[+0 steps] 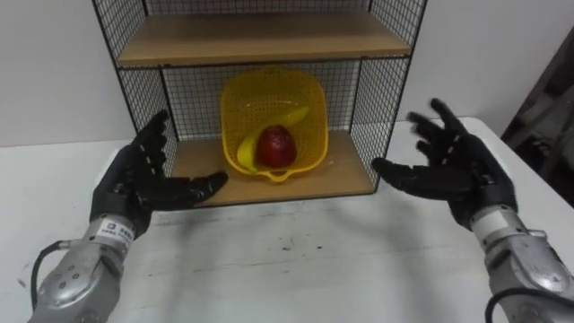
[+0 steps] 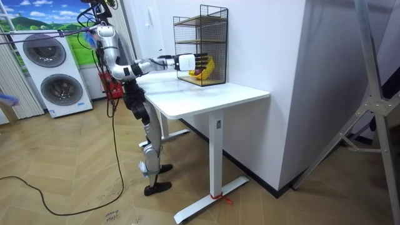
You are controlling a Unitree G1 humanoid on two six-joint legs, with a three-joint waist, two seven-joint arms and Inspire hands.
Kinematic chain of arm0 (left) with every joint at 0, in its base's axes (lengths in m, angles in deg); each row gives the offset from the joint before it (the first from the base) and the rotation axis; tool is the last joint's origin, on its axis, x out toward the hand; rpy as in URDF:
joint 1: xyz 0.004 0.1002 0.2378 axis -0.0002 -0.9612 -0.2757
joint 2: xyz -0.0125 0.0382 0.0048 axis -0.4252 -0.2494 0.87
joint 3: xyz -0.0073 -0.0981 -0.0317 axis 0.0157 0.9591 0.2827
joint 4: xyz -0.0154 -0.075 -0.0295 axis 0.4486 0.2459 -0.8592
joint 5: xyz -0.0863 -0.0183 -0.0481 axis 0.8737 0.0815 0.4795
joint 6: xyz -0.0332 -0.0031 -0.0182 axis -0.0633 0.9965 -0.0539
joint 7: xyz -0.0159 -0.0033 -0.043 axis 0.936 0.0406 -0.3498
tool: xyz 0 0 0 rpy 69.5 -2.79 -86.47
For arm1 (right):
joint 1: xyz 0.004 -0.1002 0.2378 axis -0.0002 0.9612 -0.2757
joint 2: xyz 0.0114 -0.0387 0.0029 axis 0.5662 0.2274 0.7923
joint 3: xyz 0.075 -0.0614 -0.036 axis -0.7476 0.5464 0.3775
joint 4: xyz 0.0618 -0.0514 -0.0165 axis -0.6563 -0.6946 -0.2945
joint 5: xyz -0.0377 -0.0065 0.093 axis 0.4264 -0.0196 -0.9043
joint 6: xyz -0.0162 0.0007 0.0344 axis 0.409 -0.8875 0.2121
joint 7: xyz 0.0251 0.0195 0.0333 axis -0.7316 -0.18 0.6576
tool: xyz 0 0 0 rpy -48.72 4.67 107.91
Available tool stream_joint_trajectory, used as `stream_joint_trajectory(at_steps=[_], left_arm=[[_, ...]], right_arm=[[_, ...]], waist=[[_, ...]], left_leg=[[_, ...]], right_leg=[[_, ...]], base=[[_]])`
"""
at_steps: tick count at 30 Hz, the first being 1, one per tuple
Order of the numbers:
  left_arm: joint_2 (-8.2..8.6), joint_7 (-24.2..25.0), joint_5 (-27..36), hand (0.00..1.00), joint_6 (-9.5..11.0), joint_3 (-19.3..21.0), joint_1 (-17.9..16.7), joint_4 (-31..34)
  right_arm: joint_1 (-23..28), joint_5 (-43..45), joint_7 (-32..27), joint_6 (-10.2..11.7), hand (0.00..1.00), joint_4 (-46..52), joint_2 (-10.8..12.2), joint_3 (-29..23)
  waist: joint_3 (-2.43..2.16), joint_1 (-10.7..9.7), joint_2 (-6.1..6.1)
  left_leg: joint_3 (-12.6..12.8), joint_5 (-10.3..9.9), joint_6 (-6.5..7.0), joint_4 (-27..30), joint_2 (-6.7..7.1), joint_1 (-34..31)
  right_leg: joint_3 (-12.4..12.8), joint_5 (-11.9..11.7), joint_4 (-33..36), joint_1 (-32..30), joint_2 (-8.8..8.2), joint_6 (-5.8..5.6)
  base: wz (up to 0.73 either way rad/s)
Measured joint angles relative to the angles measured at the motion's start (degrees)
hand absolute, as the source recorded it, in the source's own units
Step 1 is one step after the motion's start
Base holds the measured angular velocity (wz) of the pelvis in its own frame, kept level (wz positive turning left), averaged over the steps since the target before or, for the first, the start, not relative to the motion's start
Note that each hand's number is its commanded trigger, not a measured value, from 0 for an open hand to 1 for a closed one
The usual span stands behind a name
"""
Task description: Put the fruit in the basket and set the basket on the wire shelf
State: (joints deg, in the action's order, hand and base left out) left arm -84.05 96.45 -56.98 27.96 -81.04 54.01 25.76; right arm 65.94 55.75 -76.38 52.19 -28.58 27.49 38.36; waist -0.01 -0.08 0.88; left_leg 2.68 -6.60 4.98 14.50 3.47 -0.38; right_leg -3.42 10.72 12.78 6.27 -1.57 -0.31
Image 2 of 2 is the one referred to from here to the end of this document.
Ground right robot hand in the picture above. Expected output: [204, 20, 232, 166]
[172, 52, 209, 72]

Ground yellow banana soft toy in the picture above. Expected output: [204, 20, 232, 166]
[187, 56, 216, 81]

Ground white desk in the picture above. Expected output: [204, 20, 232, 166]
[135, 70, 271, 225]

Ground robot body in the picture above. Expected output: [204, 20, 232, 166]
[77, 0, 148, 109]

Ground robot legs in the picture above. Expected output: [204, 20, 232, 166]
[124, 89, 174, 198]

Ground red electronics box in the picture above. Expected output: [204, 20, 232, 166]
[97, 71, 124, 100]

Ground white washing machine tower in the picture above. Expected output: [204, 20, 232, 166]
[10, 29, 94, 119]

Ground black wire shelf rack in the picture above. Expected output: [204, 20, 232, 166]
[172, 4, 229, 88]

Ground black floor cable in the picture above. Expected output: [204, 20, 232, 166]
[0, 93, 126, 217]

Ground red strap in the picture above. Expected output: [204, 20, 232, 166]
[209, 192, 234, 206]

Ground landscape wall poster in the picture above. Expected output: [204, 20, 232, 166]
[0, 0, 101, 68]

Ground cable bundle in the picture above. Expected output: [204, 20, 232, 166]
[0, 26, 98, 46]

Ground grey metal stand frame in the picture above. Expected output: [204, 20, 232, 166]
[291, 0, 400, 225]

